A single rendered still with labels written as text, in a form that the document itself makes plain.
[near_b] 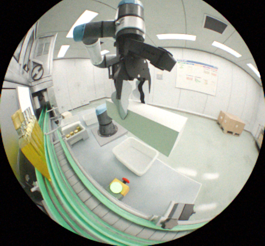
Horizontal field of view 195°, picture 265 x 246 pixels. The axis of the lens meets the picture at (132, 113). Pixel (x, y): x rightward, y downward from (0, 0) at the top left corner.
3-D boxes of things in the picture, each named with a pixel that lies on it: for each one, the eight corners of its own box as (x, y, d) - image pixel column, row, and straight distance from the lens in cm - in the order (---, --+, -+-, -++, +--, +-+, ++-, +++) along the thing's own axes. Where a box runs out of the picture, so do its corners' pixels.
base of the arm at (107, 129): (111, 123, 79) (109, 114, 74) (118, 130, 67) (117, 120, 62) (97, 129, 76) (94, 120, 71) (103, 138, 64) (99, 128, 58)
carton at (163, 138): (120, 110, 32) (119, 96, 31) (179, 140, 20) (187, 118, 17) (107, 115, 30) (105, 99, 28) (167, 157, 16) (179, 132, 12)
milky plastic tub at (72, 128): (61, 140, 84) (57, 132, 80) (81, 129, 85) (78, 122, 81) (66, 151, 69) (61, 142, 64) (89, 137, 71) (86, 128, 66)
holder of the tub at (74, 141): (57, 143, 84) (53, 136, 80) (81, 129, 85) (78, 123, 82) (61, 154, 70) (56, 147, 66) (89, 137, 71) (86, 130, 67)
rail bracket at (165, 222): (145, 219, 31) (156, 228, 18) (157, 201, 31) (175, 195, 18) (157, 222, 32) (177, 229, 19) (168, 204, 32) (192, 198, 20)
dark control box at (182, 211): (162, 218, 45) (170, 219, 37) (170, 203, 46) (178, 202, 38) (179, 220, 48) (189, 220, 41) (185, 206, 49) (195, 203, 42)
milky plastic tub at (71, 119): (63, 125, 113) (61, 119, 110) (79, 120, 110) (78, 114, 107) (63, 132, 97) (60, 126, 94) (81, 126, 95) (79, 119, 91)
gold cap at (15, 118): (14, 130, 35) (9, 117, 34) (19, 125, 36) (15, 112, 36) (17, 129, 32) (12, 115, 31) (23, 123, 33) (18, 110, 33)
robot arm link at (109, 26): (103, 29, 43) (103, 14, 35) (127, 29, 44) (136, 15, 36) (103, 43, 39) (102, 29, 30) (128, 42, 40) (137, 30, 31)
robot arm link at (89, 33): (91, 59, 79) (74, 19, 39) (104, 57, 78) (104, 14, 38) (92, 71, 75) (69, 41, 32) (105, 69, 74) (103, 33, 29)
